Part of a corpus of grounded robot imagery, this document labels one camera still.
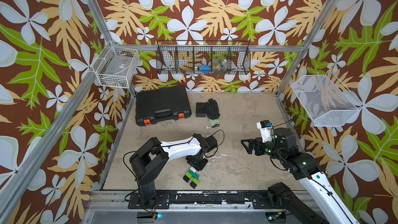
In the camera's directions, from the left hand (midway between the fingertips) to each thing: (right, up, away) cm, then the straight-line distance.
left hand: (198, 165), depth 84 cm
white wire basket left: (-47, +55, +2) cm, 72 cm away
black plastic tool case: (-24, +34, +21) cm, 47 cm away
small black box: (+2, +31, +25) cm, 40 cm away
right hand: (+23, +17, -12) cm, 31 cm away
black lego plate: (-6, -5, -4) cm, 9 cm away
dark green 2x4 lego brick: (-2, -3, -4) cm, 6 cm away
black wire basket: (+3, +65, +14) cm, 66 cm away
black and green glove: (+10, +29, +23) cm, 38 cm away
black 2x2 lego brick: (-2, -7, -6) cm, 10 cm away
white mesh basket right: (+66, +35, -6) cm, 75 cm away
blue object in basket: (+4, +56, +10) cm, 57 cm away
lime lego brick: (-1, -6, -6) cm, 8 cm away
